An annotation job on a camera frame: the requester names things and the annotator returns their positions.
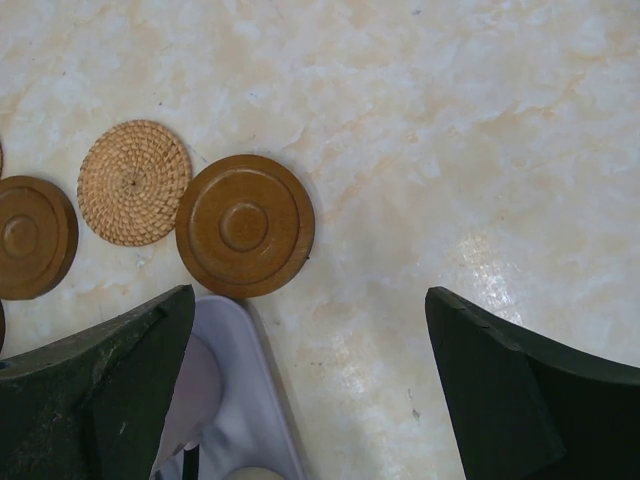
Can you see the brown wooden coaster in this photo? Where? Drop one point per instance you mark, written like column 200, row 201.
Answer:
column 39, row 237

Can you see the dark wooden coaster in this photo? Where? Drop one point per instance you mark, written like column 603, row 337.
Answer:
column 245, row 226

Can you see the woven rattan coaster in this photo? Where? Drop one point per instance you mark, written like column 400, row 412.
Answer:
column 131, row 182

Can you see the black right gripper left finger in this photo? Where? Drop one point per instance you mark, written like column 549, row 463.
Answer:
column 93, row 405

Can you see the lavender plastic tray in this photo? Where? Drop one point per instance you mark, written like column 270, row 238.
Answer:
column 250, row 428

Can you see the cream ceramic mug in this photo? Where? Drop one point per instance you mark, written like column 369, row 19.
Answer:
column 253, row 473

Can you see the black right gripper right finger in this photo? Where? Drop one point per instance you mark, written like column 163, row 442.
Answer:
column 523, row 406

